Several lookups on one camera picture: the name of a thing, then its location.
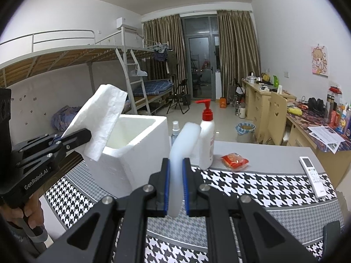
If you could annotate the wooden smiley chair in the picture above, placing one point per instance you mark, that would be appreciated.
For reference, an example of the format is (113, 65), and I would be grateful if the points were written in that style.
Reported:
(276, 120)

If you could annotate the white air conditioner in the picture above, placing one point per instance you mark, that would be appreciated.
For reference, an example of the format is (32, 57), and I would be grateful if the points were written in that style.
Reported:
(123, 23)

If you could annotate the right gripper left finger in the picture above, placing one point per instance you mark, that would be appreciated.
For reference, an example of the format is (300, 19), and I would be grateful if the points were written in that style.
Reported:
(114, 230)

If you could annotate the black smartphone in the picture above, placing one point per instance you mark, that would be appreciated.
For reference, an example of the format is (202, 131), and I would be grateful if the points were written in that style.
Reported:
(331, 235)

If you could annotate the brown curtains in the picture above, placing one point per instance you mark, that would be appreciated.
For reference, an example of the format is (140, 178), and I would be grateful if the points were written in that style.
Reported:
(238, 48)

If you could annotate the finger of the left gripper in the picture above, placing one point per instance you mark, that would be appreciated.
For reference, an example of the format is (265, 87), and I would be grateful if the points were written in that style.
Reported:
(71, 141)
(47, 143)

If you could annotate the anime girl poster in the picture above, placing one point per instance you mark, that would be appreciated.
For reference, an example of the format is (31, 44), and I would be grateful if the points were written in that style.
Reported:
(319, 56)

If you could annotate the person's left hand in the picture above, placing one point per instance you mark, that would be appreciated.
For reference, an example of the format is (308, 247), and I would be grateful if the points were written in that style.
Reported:
(32, 210)

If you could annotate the houndstooth table cloth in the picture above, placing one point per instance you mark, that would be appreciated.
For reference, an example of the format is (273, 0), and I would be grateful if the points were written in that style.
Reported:
(238, 229)

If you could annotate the white remote control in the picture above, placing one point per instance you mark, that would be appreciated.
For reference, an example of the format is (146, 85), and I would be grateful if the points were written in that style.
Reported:
(313, 176)

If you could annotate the printed paper sheets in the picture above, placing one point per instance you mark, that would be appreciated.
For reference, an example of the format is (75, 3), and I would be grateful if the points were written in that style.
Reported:
(327, 136)

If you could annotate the red snack packet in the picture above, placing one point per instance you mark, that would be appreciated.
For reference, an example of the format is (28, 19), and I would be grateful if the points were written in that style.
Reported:
(234, 162)

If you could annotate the wooden desk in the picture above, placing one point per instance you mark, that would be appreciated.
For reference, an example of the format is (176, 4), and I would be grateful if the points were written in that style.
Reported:
(335, 164)

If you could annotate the blue surgical face mask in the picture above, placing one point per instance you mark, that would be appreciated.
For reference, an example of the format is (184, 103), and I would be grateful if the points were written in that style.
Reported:
(182, 148)

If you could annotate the white metal bunk bed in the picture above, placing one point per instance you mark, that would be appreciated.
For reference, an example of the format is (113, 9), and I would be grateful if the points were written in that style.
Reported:
(57, 49)

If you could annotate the orange floor container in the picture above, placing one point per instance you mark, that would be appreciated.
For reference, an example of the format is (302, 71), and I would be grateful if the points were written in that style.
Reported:
(223, 102)

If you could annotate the group of toiletry bottles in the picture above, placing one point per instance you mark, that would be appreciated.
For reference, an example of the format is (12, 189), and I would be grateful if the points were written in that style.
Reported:
(337, 112)

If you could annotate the white pump lotion bottle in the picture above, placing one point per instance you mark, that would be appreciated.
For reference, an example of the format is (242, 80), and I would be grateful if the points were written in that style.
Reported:
(205, 144)

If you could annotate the black folding chair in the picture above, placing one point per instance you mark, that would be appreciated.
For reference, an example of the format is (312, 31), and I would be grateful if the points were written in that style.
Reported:
(180, 98)

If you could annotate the blue spray bottle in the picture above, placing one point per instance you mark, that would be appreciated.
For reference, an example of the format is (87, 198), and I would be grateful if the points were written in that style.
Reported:
(175, 131)

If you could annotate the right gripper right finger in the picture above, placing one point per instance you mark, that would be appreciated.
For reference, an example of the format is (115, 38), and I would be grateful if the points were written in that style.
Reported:
(238, 229)

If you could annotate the blue rimmed waste bin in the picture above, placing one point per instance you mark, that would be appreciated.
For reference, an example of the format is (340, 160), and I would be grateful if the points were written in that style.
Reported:
(245, 132)

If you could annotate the white tissue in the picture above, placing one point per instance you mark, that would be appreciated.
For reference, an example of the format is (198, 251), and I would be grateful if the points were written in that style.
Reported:
(99, 115)

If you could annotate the blue plaid blanket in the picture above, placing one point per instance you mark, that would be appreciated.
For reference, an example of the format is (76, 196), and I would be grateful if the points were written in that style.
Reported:
(61, 120)

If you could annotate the glass balcony door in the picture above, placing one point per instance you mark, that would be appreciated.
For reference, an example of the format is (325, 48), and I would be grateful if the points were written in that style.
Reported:
(201, 37)

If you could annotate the white styrofoam box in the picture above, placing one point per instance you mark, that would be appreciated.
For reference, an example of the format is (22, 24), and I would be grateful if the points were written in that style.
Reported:
(134, 151)

